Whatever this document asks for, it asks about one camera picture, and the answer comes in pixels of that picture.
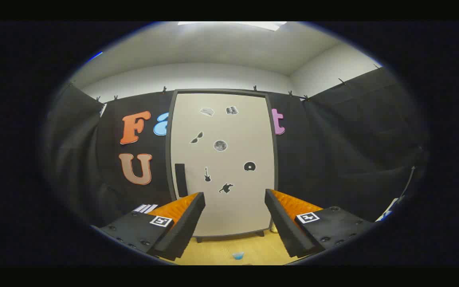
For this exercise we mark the small cream object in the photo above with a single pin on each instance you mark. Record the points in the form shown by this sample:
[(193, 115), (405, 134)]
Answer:
[(274, 228)]

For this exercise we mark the black desk stand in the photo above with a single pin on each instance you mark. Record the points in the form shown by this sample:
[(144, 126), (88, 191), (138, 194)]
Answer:
[(408, 181)]

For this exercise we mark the black backdrop cloth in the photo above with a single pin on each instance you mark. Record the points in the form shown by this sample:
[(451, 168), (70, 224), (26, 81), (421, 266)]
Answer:
[(325, 159)]

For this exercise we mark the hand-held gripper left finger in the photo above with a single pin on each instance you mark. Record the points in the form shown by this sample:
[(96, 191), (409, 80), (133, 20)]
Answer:
[(181, 231)]

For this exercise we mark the ceiling light panel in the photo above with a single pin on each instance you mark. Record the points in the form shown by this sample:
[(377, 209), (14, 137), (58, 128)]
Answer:
[(253, 24)]

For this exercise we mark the white side table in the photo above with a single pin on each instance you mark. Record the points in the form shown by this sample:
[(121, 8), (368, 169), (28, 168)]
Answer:
[(387, 211)]

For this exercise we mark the grey cabinet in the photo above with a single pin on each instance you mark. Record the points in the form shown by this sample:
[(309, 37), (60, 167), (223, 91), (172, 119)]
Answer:
[(168, 159)]

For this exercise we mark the blue and clear tube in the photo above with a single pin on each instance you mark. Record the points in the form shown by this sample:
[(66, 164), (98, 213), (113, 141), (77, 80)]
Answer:
[(238, 255)]

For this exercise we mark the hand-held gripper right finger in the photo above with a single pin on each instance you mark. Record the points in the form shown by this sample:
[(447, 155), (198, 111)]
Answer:
[(285, 227)]

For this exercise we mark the beige cabinet door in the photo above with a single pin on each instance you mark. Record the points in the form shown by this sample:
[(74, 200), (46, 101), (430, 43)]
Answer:
[(237, 207)]

